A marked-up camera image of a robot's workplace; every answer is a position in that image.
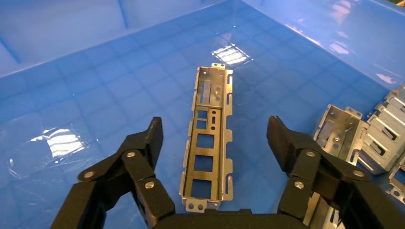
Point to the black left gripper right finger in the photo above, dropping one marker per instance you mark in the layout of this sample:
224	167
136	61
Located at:
303	161

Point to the ridged flat silver metal part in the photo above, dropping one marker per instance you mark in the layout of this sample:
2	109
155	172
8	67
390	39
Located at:
383	136

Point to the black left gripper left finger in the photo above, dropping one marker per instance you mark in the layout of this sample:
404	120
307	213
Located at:
139	158

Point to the silver metal channel part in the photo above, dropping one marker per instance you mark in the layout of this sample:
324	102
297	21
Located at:
218	139

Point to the clear plastic film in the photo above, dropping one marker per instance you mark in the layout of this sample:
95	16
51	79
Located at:
47	158

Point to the blue plastic bin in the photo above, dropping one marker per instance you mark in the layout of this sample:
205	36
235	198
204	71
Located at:
110	79

